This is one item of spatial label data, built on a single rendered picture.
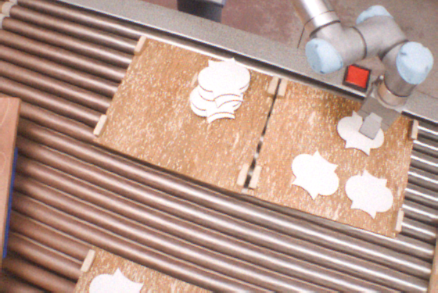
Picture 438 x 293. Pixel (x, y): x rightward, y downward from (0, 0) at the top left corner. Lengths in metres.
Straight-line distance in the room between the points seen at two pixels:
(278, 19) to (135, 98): 1.47
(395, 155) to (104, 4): 0.98
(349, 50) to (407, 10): 1.98
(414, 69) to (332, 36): 0.18
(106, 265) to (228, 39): 0.73
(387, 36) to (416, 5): 1.97
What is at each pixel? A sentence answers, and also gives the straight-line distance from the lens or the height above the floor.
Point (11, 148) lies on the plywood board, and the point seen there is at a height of 1.04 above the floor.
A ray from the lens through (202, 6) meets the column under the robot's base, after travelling 1.69.
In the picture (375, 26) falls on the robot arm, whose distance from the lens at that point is 1.01.
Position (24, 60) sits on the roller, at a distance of 1.46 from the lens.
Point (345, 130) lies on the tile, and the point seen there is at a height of 0.95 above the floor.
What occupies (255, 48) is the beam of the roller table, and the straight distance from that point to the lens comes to 1.39.
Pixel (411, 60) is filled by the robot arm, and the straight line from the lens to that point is 0.96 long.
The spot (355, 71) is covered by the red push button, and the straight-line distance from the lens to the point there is 1.41.
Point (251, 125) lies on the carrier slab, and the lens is 1.25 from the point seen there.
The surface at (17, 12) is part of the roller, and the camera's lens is 1.58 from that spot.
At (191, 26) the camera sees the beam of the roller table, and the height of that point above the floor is 0.92.
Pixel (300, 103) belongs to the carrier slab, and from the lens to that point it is 1.30.
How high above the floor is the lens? 2.08
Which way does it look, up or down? 66 degrees down
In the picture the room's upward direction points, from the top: 5 degrees clockwise
